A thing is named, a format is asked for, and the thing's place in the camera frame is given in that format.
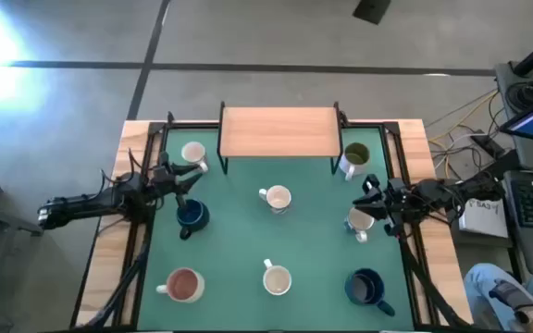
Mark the white mug blue pattern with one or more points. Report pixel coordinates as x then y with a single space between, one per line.
361 223
278 198

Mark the green table mat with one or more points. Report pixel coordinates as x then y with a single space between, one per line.
248 240

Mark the wooden shelf riser black legs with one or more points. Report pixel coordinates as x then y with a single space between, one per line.
278 131

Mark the dark blue mug teal inside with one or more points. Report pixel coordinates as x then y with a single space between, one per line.
192 215

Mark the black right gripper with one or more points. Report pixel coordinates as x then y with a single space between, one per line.
393 199

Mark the small white ceramic mug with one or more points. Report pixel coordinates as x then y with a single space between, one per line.
193 151

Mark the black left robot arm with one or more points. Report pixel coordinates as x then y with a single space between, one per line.
86 203

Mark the white box with lettering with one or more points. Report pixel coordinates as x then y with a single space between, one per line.
484 219

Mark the red white patterned mug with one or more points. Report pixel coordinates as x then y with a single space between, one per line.
183 284

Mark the person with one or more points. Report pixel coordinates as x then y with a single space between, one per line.
484 287

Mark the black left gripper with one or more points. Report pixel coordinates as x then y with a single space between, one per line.
162 180

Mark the black metal table frame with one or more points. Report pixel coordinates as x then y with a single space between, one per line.
188 126

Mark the dark blue mug cream base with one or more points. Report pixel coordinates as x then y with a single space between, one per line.
363 287

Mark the black floor plate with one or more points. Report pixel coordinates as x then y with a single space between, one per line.
372 9

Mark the black power strip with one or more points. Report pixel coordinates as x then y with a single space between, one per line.
488 145

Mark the cream white ceramic mug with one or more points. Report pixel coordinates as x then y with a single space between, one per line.
277 280

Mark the white mug olive green inside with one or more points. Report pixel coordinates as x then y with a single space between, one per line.
356 155

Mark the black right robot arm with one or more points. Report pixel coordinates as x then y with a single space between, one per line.
433 194

